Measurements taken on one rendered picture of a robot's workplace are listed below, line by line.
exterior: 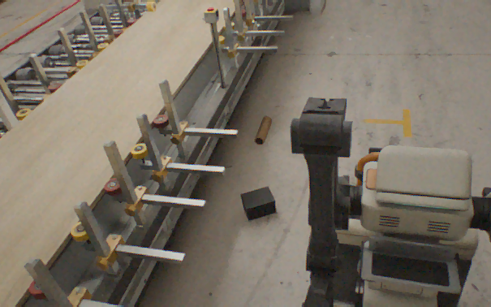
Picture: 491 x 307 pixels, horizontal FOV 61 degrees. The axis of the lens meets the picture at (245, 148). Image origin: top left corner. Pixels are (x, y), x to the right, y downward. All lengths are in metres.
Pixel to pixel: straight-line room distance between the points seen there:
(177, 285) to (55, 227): 0.98
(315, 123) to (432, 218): 0.55
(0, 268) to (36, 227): 0.19
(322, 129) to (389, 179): 0.36
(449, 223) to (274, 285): 1.43
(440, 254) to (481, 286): 1.34
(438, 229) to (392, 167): 0.26
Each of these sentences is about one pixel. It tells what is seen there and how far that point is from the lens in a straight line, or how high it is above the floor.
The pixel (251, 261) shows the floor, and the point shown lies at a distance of 2.57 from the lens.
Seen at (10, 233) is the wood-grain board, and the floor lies 0.90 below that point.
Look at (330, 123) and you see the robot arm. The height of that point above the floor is 1.62.
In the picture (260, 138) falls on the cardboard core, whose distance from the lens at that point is 3.42.
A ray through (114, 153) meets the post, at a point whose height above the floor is 1.13.
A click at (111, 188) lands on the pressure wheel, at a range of 1.87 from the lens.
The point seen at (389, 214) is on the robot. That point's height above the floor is 1.19.
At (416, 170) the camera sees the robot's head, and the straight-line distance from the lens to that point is 1.07.
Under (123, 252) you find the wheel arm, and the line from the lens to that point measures 1.73.
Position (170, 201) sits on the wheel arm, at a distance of 1.79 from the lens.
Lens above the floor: 2.05
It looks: 38 degrees down
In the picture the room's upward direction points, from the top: 9 degrees counter-clockwise
